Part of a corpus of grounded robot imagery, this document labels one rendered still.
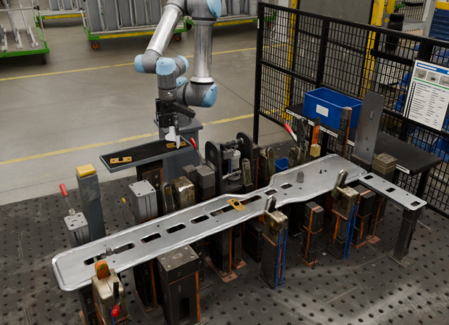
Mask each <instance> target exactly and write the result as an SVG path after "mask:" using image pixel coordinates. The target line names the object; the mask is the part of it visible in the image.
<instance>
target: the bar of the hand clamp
mask: <svg viewBox="0 0 449 325"><path fill-rule="evenodd" d="M296 121H297V147H299V148H300V154H301V152H305V126H306V125H308V123H309V121H308V119H305V118H304V117H299V118H297V119H296ZM301 146H302V147H303V150H301Z"/></svg>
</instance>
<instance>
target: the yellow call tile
mask: <svg viewBox="0 0 449 325"><path fill-rule="evenodd" d="M76 171H77V172H78V174H79V175H80V176H84V175H88V174H91V173H95V172H96V170H95V169H94V167H93V166H92V165H91V164H88V165H84V166H81V167H76Z"/></svg>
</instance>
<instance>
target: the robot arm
mask: <svg viewBox="0 0 449 325"><path fill-rule="evenodd" d="M221 10H222V7H221V1H220V0H168V1H167V3H166V4H165V6H164V8H163V13H164V14H163V16H162V18H161V20H160V22H159V24H158V27H157V28H156V31H155V32H154V35H153V36H152V39H151V40H150V43H149V44H148V47H147V49H146V51H145V53H144V55H143V54H141V55H137V56H136V58H135V60H134V67H135V68H136V71H137V72H141V73H145V74H157V82H158V97H159V98H155V102H156V121H157V122H158V125H159V128H169V131H170V132H169V133H168V134H167V135H166V136H165V139H166V140H170V141H175V142H176V146H177V148H179V146H180V133H179V128H182V127H185V126H188V125H190V124H191V123H192V119H193V118H194V117H195V115H196V113H195V111H194V110H193V109H191V108H188V106H198V107H202V108H210V107H212V106H213V104H214V103H215V101H216V97H217V93H218V87H217V85H215V84H214V80H213V79H212V78H211V66H212V34H213V25H214V24H215V23H216V19H217V18H219V17H220V15H221ZM184 16H192V21H193V23H194V24H195V26H194V75H193V77H192V78H191V79H190V82H187V81H188V80H187V79H186V78H185V77H180V76H181V75H183V74H184V73H185V72H186V71H187V69H188V66H189V65H188V60H187V59H186V58H185V57H183V56H176V57H174V58H168V57H163V55H164V52H165V51H166V48H167V47H168V44H169V42H170V40H171V37H172V35H173V33H174V30H175V29H176V26H177V24H178V22H179V21H181V20H182V18H183V17H184ZM157 115H158V119H157Z"/></svg>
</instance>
